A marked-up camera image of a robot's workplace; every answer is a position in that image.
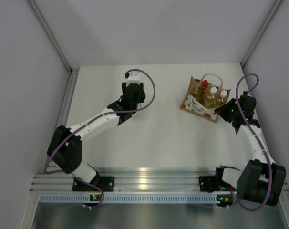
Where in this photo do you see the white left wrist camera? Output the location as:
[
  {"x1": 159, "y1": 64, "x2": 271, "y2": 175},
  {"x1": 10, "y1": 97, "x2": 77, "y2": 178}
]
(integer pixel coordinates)
[{"x1": 125, "y1": 71, "x2": 141, "y2": 86}]

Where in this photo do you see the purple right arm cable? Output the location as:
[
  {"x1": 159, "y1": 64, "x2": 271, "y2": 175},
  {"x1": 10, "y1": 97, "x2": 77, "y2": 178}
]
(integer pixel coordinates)
[{"x1": 235, "y1": 73, "x2": 271, "y2": 212}]

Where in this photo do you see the red cap yellow bottle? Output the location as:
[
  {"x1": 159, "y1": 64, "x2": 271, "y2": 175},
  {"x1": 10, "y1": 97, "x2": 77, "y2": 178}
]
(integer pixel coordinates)
[{"x1": 196, "y1": 80, "x2": 208, "y2": 103}]

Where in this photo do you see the aluminium rail frame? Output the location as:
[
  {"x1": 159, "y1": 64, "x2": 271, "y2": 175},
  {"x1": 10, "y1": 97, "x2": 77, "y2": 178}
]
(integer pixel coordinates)
[{"x1": 30, "y1": 68, "x2": 289, "y2": 194}]

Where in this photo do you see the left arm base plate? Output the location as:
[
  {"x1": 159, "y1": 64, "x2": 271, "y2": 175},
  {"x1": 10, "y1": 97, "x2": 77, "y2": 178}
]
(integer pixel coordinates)
[{"x1": 72, "y1": 176, "x2": 115, "y2": 192}]

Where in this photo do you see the grey slotted cable duct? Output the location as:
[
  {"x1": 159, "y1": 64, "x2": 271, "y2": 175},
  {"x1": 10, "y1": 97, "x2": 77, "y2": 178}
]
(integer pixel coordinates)
[{"x1": 39, "y1": 193, "x2": 231, "y2": 204}]

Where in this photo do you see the canvas bag with watermelon print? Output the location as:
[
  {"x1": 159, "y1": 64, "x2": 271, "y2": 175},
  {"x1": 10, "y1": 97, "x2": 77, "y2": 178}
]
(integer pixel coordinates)
[{"x1": 180, "y1": 73, "x2": 231, "y2": 123}]

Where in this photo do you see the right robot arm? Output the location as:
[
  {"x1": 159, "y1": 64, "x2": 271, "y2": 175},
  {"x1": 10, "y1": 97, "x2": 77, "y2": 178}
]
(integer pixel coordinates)
[{"x1": 214, "y1": 92, "x2": 286, "y2": 206}]

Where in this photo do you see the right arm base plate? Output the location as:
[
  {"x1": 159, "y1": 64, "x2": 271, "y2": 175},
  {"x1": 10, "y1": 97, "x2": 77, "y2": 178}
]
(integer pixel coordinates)
[{"x1": 198, "y1": 176, "x2": 230, "y2": 193}]

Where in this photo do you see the white cap amber bottle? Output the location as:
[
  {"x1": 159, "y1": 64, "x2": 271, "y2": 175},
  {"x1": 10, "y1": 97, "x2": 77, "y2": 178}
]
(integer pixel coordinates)
[
  {"x1": 203, "y1": 87, "x2": 217, "y2": 108},
  {"x1": 216, "y1": 90, "x2": 228, "y2": 107}
]

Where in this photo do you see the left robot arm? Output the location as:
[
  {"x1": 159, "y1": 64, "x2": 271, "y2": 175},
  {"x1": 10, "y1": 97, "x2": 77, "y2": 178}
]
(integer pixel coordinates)
[{"x1": 47, "y1": 83, "x2": 145, "y2": 191}]

